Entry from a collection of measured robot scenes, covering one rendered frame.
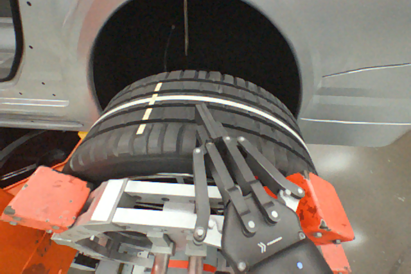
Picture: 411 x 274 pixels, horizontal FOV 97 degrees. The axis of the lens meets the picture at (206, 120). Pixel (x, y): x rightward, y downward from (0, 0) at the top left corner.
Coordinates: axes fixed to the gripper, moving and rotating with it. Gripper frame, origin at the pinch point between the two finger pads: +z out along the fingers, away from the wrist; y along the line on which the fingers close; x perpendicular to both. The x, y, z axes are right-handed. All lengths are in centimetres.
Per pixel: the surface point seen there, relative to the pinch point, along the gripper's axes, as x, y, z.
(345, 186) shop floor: -110, 129, -1
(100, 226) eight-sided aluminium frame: -9.9, -17.1, -5.3
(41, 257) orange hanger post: -53, -46, 8
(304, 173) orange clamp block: -1.9, 10.5, -10.4
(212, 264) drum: -30.4, -0.9, -13.5
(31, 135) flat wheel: -79, -79, 90
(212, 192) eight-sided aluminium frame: -7.2, -1.1, -6.9
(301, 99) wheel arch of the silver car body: -18, 44, 17
